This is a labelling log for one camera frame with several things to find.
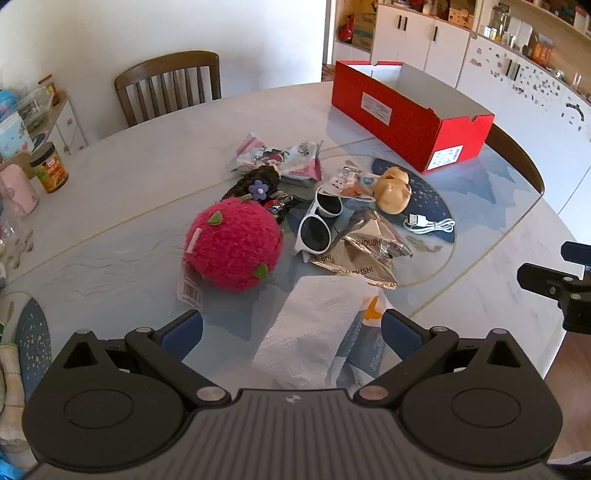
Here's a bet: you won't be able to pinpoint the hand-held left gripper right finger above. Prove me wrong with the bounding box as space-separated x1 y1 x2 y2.
353 308 541 409

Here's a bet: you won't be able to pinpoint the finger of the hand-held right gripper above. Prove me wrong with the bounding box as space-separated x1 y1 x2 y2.
560 241 591 267
517 262 591 302

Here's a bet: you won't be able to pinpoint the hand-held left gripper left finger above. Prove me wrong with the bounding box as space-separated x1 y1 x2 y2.
48 309 232 409

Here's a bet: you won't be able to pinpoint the gold black foil snack packet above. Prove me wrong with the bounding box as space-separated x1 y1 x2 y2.
342 210 413 260
308 244 399 291

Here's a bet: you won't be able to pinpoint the pink white cartoon snack packet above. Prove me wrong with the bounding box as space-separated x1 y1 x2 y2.
232 132 324 182

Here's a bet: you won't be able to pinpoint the red cardboard box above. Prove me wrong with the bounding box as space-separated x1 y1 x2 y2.
331 60 496 174

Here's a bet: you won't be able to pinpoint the printed white paper bag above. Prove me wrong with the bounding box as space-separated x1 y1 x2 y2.
335 288 400 391

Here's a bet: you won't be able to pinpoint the white paper towel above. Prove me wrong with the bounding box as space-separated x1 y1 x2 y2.
251 274 385 391

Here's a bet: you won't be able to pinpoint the pink knitted plush fruit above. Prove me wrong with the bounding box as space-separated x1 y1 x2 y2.
177 196 284 308

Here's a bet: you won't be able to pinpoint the dark brown wooden chair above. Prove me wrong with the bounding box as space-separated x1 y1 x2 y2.
485 123 546 195

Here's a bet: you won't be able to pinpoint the white sunglasses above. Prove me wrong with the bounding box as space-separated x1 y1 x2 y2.
294 188 345 265

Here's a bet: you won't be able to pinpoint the blue speckled placemat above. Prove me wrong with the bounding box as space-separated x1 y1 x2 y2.
281 157 459 246
13 297 53 394

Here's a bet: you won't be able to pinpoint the beige toy head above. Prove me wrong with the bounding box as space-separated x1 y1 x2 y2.
373 167 413 214

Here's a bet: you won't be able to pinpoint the small white blue orange packet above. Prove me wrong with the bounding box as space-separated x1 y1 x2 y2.
318 161 378 202

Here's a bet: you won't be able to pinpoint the small black candy wrapper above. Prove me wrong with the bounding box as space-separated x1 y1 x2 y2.
263 191 307 226

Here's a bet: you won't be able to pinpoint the dark crochet piece purple flower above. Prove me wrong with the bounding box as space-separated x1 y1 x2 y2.
221 165 283 204

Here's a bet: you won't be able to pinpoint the long white cabinet with magnets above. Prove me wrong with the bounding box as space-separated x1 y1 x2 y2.
456 34 591 214

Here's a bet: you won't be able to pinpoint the beige checked cloth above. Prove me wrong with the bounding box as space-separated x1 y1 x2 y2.
0 343 38 468

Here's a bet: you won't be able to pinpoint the clear glass vessel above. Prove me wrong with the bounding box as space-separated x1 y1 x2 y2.
0 205 36 269

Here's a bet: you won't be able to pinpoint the jar with orange label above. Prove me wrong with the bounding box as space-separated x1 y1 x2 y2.
28 141 69 194

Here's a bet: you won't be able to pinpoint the pink cup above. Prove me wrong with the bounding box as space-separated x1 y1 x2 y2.
0 165 40 216

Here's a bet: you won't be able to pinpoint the small white side cabinet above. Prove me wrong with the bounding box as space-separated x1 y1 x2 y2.
28 96 89 158

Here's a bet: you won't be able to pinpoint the illustrated pastel box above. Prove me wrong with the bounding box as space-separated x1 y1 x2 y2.
0 113 36 160

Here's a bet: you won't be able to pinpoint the white double door cabinet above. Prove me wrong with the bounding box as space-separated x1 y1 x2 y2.
370 4 472 89

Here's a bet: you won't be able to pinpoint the brown wooden slatted chair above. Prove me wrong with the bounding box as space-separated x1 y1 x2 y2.
114 50 222 129

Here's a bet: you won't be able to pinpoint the clear plastic storage container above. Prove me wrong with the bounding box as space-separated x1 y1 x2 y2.
13 85 57 126

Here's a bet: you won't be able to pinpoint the white usb cable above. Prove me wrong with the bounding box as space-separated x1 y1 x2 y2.
403 213 457 237

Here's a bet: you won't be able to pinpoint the wooden wall shelf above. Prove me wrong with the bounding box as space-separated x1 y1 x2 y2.
475 0 591 75

